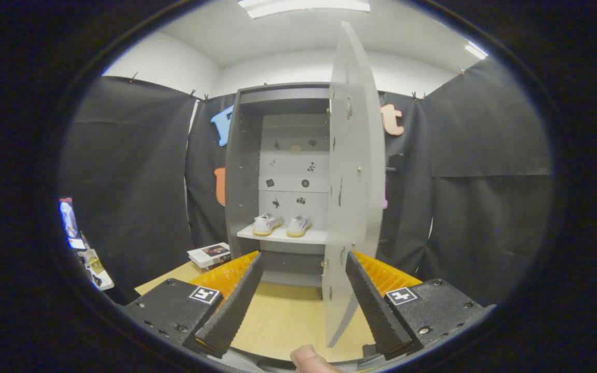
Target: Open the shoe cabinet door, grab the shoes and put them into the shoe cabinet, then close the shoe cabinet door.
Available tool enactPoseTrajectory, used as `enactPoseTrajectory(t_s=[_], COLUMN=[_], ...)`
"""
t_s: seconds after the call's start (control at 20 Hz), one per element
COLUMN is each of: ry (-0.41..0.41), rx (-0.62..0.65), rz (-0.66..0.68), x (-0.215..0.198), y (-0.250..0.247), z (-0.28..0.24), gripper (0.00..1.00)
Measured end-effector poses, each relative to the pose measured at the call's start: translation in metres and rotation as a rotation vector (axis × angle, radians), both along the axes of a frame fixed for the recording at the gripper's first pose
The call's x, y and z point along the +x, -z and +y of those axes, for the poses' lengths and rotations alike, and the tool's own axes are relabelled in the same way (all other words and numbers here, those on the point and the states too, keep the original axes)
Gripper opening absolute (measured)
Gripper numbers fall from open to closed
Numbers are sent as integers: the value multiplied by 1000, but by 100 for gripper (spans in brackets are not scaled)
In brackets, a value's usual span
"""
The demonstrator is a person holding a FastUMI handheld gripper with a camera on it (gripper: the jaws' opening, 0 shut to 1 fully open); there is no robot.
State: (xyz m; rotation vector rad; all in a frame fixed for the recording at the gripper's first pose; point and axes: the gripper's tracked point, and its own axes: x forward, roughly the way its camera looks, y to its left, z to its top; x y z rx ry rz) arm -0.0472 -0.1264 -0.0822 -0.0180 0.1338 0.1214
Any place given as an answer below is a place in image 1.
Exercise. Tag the light grey shoe cabinet door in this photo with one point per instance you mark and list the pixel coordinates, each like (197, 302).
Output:
(355, 181)

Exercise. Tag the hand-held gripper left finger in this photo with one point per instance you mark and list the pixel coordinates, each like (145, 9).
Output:
(233, 305)

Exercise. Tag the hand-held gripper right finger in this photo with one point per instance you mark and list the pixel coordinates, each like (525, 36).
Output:
(376, 305)

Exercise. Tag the white yellow packet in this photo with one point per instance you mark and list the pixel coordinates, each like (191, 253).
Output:
(96, 269)

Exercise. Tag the white flat box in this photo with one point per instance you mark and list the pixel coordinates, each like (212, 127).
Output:
(208, 254)

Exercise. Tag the long ceiling light panel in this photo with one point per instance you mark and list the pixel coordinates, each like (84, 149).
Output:
(303, 6)

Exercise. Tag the black backdrop cloth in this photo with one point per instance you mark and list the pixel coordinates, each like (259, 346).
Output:
(127, 197)

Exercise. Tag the white shoe with striped side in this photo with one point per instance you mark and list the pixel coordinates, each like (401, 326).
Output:
(266, 224)
(298, 226)

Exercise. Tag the small ceiling light panel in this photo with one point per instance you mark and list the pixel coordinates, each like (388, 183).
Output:
(475, 51)

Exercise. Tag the dark grey shoe cabinet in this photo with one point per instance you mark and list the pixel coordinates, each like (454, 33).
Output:
(241, 171)

